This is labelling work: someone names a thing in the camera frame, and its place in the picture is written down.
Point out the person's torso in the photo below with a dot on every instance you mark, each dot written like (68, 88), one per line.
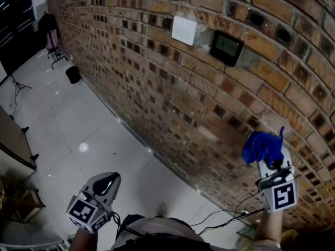
(162, 234)

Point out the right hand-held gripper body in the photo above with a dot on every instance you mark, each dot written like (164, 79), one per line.
(284, 196)

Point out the person's right forearm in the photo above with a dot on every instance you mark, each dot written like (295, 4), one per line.
(269, 226)

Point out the yellow round object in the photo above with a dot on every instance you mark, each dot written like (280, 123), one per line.
(289, 237)

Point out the blue cloth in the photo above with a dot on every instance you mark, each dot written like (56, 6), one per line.
(261, 145)

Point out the person's left forearm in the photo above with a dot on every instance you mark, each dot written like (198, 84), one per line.
(83, 240)

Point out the grey metal frame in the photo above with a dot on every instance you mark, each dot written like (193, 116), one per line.
(31, 245)

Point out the black round bin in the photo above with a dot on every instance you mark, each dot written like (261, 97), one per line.
(73, 75)

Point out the black tripod stand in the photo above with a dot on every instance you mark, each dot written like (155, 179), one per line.
(17, 85)

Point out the black clothes rack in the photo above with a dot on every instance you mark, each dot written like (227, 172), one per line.
(56, 59)

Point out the pink hanging garment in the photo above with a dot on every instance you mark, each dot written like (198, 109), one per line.
(52, 41)

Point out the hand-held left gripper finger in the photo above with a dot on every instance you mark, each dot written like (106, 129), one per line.
(90, 184)
(117, 187)

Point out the brown table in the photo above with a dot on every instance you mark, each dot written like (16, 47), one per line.
(11, 140)

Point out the person's white shoe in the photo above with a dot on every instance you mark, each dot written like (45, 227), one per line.
(161, 209)

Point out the black glass door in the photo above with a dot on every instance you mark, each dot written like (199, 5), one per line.
(15, 35)

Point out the white power strip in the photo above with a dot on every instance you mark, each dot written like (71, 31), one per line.
(244, 212)

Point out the black hanging garment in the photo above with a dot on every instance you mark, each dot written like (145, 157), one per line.
(47, 25)

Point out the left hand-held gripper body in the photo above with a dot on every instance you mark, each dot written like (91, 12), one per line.
(83, 212)

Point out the black wall display panel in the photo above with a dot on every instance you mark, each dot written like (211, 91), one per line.
(226, 47)

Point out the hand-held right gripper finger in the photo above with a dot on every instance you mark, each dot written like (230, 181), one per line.
(286, 157)
(263, 169)

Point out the white wall switch plate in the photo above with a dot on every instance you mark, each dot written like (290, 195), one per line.
(183, 30)

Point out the wooden stool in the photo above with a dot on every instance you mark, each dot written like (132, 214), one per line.
(23, 203)

